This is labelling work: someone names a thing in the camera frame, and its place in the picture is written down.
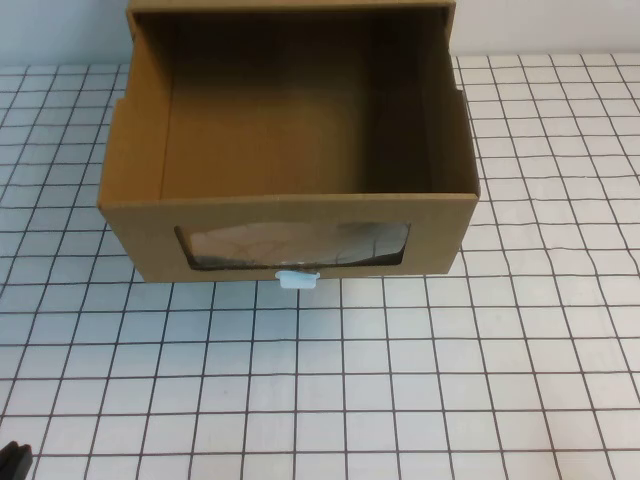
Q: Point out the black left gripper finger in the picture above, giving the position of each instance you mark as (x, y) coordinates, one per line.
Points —
(7, 465)
(22, 455)

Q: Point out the brown cardboard drawer with window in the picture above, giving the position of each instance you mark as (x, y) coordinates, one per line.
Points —
(140, 240)

